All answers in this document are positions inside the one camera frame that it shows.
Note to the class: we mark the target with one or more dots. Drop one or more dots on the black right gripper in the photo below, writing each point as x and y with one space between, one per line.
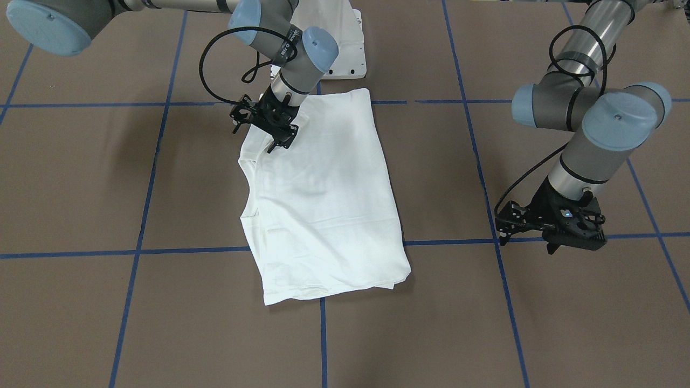
262 107

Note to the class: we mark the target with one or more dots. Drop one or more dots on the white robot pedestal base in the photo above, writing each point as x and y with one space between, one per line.
344 23

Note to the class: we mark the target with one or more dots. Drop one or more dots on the white long-sleeve printed shirt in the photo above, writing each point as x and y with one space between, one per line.
321 217

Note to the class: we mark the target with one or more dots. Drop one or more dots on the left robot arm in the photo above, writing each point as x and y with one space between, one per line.
607 125

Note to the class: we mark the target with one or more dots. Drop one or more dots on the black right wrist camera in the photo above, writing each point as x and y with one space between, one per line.
246 111

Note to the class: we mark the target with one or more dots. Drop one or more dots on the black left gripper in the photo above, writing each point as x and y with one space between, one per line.
540 203

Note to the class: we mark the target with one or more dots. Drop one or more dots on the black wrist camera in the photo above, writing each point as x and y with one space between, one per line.
513 219
246 111

